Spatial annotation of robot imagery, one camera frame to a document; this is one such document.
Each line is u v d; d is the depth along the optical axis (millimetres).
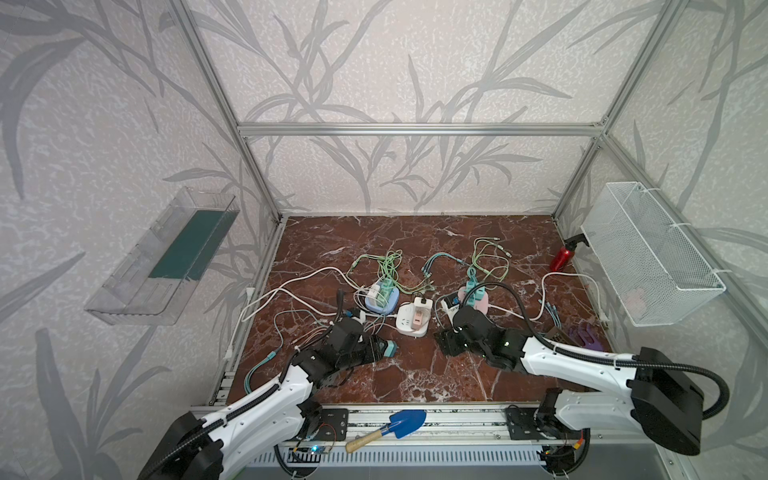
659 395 407
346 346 634
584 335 891
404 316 906
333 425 725
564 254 971
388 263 1040
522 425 733
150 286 639
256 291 1021
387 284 915
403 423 739
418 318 846
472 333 634
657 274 628
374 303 912
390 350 825
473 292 734
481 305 916
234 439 437
